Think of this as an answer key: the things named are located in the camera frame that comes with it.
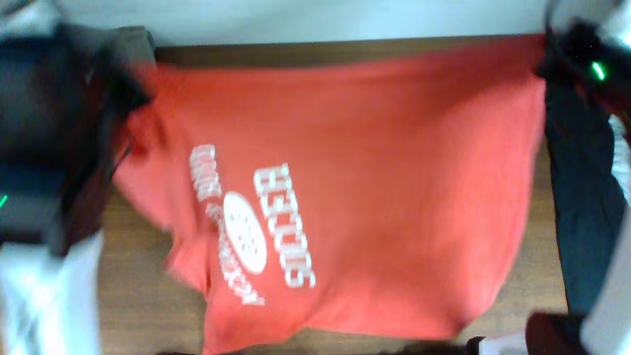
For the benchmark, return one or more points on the orange printed t-shirt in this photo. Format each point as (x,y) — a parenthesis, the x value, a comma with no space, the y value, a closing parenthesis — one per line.
(385,198)

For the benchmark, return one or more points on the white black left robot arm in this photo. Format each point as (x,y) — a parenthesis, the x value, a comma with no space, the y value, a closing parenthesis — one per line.
(65,99)

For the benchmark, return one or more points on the dark garment at right edge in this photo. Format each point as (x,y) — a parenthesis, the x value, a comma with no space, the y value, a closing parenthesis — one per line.
(588,200)

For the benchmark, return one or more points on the white cloth at right edge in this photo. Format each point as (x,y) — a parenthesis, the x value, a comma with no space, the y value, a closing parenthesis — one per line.
(621,156)

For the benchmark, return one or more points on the folded olive green garment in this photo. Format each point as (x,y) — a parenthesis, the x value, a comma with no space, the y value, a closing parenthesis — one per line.
(130,45)

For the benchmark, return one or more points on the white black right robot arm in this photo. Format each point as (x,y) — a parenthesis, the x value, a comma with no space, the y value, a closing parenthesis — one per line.
(593,59)

